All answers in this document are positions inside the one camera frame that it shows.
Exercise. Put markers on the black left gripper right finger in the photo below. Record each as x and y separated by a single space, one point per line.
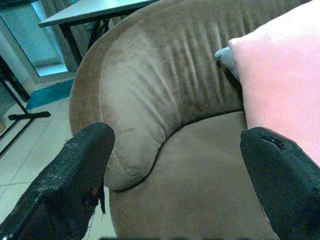
282 180

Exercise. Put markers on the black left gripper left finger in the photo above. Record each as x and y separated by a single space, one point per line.
62 180

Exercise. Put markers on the pink pillow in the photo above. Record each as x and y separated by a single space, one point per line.
280 82

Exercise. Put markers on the teal floor mat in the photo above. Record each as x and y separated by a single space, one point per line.
48 93

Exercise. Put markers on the brown velvet sofa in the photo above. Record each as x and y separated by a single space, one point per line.
190 130

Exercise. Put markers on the grey pillow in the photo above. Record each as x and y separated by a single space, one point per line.
228 61

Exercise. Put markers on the black metal stand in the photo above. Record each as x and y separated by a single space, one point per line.
17 110

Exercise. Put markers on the grey table with black legs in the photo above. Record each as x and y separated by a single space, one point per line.
82 12

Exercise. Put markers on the glass door with white frame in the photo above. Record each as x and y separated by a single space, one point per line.
37 47

